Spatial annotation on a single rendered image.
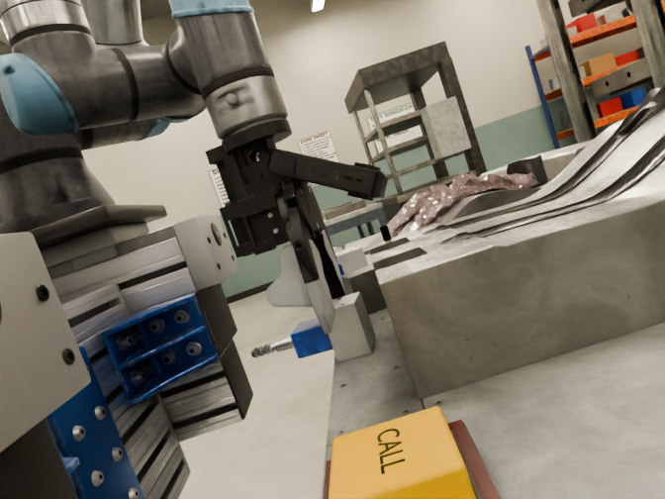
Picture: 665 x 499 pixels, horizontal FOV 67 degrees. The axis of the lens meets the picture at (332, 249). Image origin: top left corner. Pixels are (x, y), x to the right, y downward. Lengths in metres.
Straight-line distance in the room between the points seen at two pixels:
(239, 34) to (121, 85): 0.13
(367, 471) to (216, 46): 0.40
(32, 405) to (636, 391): 0.31
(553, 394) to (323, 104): 7.62
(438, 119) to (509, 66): 3.89
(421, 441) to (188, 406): 0.49
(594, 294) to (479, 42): 8.28
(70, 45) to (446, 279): 0.41
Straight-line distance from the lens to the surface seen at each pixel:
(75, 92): 0.55
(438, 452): 0.24
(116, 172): 8.14
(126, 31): 0.79
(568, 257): 0.38
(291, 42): 8.11
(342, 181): 0.48
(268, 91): 0.51
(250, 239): 0.50
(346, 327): 0.51
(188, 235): 0.66
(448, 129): 4.95
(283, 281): 0.49
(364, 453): 0.26
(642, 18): 1.46
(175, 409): 0.72
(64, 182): 0.74
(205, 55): 0.52
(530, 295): 0.38
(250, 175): 0.52
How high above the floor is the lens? 0.96
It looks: 5 degrees down
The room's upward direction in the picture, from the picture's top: 19 degrees counter-clockwise
